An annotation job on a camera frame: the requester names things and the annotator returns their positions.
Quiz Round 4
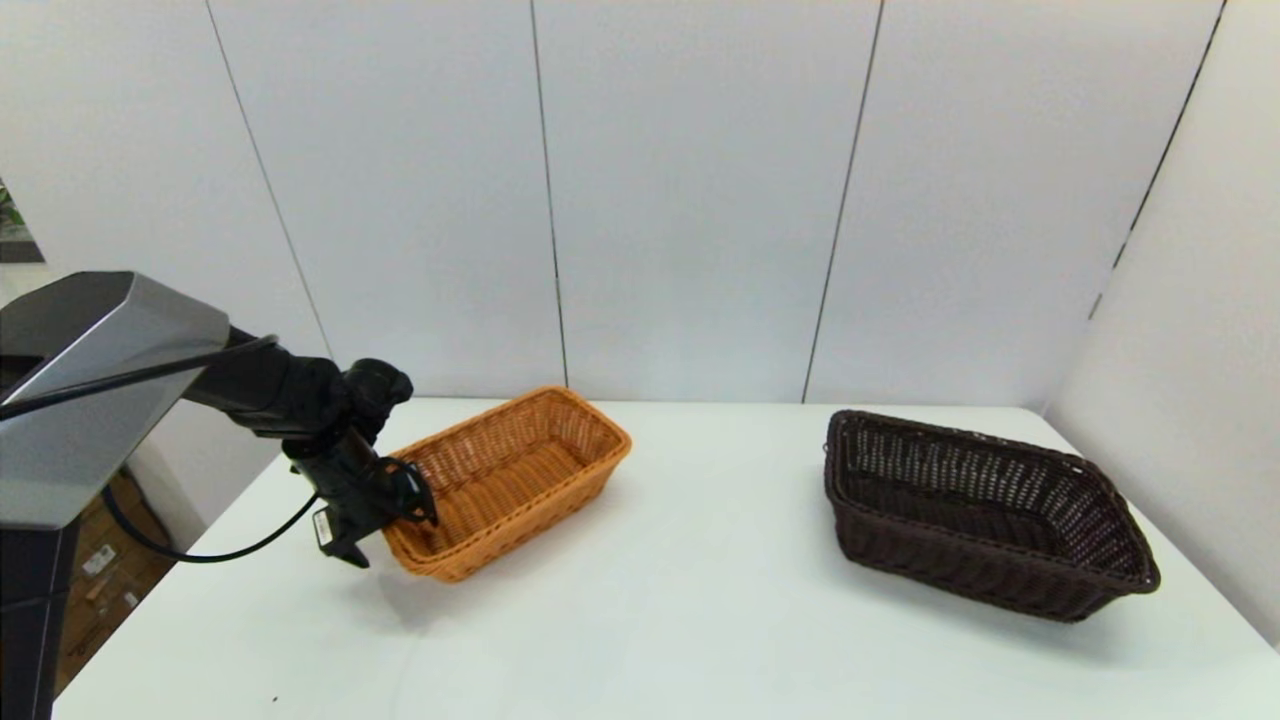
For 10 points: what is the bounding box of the orange wicker basket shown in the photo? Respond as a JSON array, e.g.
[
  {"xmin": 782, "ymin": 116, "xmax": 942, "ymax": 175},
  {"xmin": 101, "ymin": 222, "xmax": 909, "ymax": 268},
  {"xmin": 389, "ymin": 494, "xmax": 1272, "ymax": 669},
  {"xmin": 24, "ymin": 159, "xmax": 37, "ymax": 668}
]
[{"xmin": 380, "ymin": 386, "xmax": 633, "ymax": 584}]

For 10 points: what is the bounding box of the dark brown wicker basket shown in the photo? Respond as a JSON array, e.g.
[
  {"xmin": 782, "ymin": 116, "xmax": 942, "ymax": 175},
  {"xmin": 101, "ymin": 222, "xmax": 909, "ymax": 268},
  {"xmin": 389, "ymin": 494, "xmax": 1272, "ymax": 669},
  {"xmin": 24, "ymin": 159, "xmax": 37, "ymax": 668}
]
[{"xmin": 824, "ymin": 409, "xmax": 1162, "ymax": 623}]

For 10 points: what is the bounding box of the labelled brown cardboard box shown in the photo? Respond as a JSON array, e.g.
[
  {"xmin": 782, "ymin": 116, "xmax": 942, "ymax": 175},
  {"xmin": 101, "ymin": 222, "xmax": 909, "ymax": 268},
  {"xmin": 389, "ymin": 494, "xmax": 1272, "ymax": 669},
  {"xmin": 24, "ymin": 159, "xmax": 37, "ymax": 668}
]
[
  {"xmin": 55, "ymin": 558, "xmax": 179, "ymax": 693},
  {"xmin": 75, "ymin": 470, "xmax": 163, "ymax": 593}
]

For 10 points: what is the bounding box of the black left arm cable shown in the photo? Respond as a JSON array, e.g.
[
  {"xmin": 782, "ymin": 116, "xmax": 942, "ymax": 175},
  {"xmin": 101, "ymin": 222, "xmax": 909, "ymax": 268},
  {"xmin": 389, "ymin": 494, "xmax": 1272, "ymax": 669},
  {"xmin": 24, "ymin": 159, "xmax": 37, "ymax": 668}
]
[{"xmin": 0, "ymin": 335, "xmax": 323, "ymax": 564}]

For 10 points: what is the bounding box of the framed wall picture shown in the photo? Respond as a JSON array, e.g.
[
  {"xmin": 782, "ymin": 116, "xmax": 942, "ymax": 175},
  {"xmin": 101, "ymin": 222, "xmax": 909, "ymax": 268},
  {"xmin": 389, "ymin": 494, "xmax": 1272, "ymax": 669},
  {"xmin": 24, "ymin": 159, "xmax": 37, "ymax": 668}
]
[{"xmin": 0, "ymin": 178, "xmax": 46, "ymax": 263}]

